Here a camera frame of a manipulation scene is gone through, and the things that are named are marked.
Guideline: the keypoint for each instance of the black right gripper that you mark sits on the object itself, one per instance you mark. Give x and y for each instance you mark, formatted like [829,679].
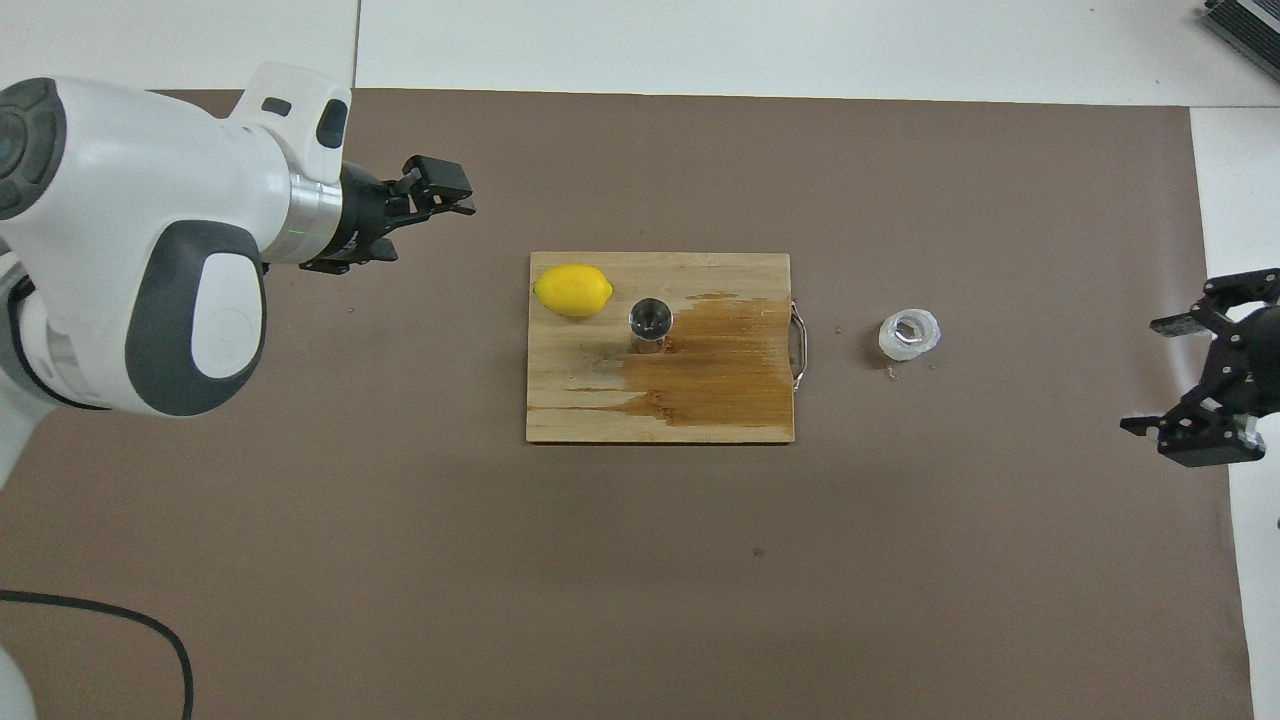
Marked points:
[1255,360]

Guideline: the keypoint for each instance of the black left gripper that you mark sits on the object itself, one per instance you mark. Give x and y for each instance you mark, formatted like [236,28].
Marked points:
[365,215]

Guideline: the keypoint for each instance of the steel jigger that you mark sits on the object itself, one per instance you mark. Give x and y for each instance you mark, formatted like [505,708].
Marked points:
[650,328]

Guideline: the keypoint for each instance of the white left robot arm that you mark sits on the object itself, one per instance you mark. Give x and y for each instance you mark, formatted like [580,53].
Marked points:
[120,200]

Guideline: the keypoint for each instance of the yellow lemon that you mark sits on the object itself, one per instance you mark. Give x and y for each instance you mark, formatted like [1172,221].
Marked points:
[572,290]

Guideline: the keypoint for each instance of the wooden cutting board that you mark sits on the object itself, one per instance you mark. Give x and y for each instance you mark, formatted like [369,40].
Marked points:
[600,390]

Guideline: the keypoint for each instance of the black ribbed device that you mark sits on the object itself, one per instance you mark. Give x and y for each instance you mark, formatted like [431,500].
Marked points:
[1250,25]

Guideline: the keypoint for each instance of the brown paper mat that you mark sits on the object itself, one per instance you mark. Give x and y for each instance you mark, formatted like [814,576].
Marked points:
[700,580]

